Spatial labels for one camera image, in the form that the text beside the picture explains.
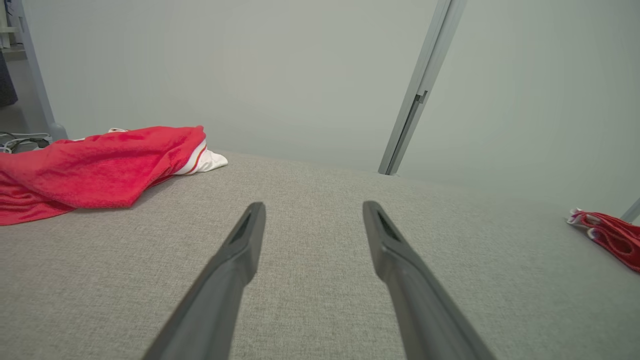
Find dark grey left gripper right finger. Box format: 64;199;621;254
362;200;496;360

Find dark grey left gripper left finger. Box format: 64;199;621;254
142;201;267;360

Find red t-shirt with white sleeves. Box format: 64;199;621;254
0;125;229;226

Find red shorts with white trim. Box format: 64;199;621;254
566;207;640;273

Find grey metal partition post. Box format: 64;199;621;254
377;0;468;176

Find grey slanted frame post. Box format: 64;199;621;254
620;197;640;224

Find cables on floor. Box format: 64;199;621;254
0;131;52;154

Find grey post with round foot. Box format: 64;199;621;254
9;0;69;142

